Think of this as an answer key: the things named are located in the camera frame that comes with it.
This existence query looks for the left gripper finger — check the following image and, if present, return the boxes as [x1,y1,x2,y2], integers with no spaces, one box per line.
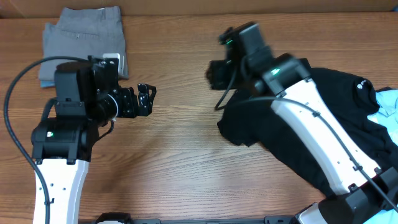
[137,83,147,116]
[144,84,157,116]

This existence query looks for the black t-shirt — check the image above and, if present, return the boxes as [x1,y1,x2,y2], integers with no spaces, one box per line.
[218,57,397,197]

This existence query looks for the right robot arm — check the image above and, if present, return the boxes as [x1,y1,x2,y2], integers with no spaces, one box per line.
[206,22,397,223]

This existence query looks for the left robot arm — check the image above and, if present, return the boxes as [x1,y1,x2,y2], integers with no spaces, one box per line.
[31,58,156,223]

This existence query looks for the folded grey shorts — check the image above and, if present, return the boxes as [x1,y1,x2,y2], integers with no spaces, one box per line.
[42,6,129,79]

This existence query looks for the folded light blue garment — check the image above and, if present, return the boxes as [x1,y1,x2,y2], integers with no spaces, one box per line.
[40,80,55,88]

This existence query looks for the light blue t-shirt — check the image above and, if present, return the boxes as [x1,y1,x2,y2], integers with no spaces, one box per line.
[366,90,397,224]

